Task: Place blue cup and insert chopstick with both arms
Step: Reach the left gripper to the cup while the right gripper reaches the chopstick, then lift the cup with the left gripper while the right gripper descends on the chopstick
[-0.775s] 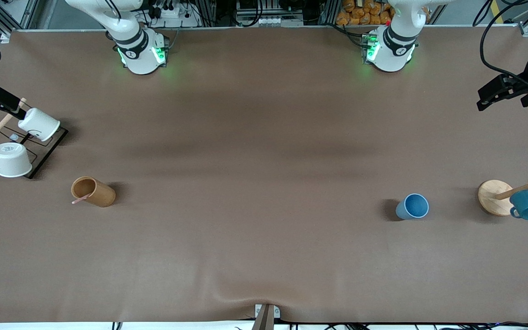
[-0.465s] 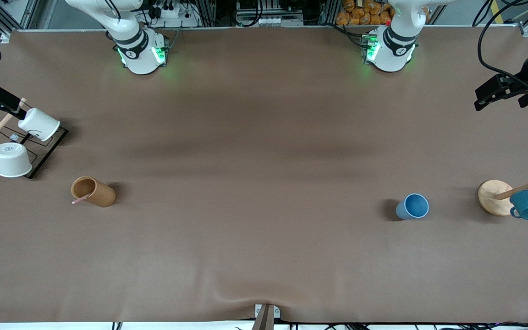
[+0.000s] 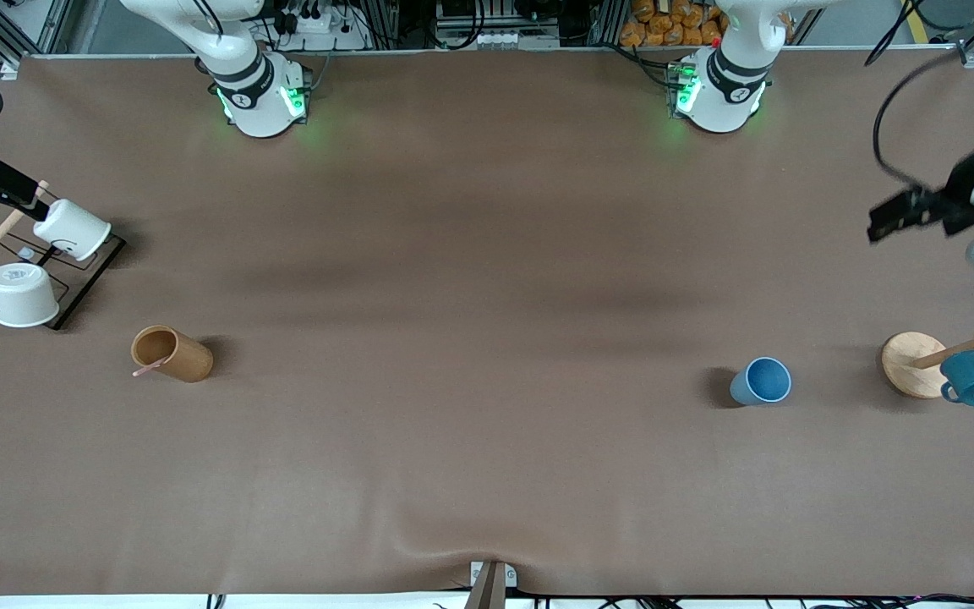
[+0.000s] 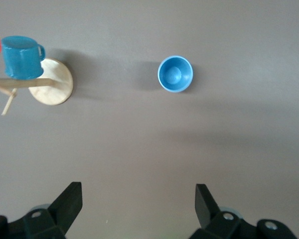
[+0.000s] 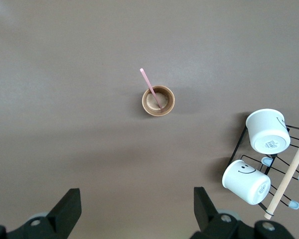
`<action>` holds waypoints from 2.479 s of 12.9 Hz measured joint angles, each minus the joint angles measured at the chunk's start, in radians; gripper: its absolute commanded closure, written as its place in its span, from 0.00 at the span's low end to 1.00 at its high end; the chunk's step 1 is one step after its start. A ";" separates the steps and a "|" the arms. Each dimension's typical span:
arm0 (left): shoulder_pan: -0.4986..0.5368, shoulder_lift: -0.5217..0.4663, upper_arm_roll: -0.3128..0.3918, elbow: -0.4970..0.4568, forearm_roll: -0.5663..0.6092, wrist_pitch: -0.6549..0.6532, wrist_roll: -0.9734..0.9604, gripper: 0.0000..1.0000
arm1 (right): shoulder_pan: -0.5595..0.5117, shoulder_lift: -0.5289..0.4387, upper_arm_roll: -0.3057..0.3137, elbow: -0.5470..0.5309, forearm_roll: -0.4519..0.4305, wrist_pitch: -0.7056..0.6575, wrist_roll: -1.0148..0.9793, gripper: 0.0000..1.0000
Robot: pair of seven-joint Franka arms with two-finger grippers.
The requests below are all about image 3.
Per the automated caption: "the white cup with print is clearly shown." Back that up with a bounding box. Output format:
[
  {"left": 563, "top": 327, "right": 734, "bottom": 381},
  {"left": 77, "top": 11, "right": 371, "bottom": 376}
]
[{"left": 0, "top": 263, "right": 61, "bottom": 328}]

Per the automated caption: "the light blue plastic cup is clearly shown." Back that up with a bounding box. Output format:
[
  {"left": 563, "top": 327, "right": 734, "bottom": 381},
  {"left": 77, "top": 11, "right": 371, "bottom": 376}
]
[{"left": 729, "top": 356, "right": 792, "bottom": 407}]

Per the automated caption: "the brown bamboo chopstick holder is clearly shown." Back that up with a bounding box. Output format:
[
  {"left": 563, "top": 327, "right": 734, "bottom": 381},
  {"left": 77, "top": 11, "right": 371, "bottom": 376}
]
[{"left": 131, "top": 326, "right": 215, "bottom": 383}]

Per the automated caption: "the black wire cup rack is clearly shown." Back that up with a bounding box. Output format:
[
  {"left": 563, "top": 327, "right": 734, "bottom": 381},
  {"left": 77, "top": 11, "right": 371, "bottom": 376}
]
[{"left": 0, "top": 179, "right": 127, "bottom": 331}]

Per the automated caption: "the white power strip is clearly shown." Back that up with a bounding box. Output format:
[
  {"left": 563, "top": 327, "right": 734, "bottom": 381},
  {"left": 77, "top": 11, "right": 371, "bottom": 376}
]
[{"left": 280, "top": 0, "right": 369, "bottom": 50}]

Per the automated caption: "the long white terminal strip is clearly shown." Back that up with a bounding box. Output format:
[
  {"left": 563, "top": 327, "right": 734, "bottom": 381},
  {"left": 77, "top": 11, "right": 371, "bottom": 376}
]
[{"left": 436, "top": 30, "right": 561, "bottom": 50}]

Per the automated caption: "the bag of orange bread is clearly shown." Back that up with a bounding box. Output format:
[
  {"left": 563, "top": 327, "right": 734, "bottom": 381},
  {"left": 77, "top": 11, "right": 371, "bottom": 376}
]
[{"left": 620, "top": 0, "right": 792, "bottom": 48}]

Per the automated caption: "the brown table cover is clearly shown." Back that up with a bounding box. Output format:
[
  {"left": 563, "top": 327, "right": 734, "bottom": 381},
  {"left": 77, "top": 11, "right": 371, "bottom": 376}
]
[{"left": 0, "top": 47, "right": 974, "bottom": 597}]

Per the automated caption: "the metal table clamp bracket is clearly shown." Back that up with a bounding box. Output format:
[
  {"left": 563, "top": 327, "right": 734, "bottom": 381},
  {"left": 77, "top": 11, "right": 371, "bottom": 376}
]
[{"left": 463, "top": 561, "right": 518, "bottom": 609}]

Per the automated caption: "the wooden mug tree stand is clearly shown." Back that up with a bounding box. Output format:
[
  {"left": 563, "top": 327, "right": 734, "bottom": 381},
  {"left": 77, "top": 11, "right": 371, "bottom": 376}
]
[{"left": 882, "top": 303, "right": 974, "bottom": 399}]

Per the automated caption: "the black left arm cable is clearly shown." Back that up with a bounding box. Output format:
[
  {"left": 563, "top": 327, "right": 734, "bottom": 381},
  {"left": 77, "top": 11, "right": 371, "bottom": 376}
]
[{"left": 873, "top": 51, "right": 974, "bottom": 191}]

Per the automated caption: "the plain white cup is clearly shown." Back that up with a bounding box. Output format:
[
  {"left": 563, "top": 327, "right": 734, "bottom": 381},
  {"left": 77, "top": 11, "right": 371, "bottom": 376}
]
[{"left": 33, "top": 199, "right": 112, "bottom": 261}]

